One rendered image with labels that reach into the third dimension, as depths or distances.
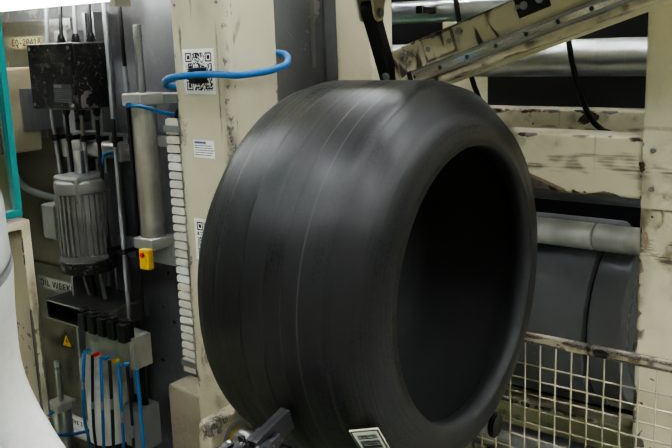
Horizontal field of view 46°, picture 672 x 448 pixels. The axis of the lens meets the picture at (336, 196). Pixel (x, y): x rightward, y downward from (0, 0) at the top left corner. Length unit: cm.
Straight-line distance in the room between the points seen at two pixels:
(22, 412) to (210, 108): 78
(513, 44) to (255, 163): 57
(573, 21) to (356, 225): 60
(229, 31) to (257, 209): 37
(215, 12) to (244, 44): 7
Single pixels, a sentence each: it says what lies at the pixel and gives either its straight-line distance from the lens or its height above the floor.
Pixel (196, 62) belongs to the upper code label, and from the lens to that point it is 136.
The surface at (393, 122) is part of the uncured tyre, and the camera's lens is 105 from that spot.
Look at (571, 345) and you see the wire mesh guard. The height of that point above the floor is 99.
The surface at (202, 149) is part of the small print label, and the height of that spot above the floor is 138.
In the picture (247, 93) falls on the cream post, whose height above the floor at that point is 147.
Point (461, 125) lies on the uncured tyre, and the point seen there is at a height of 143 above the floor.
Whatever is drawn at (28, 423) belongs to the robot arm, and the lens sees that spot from 67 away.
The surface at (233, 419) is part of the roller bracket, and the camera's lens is 139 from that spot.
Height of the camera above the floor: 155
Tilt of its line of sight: 11 degrees down
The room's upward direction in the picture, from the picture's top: 2 degrees counter-clockwise
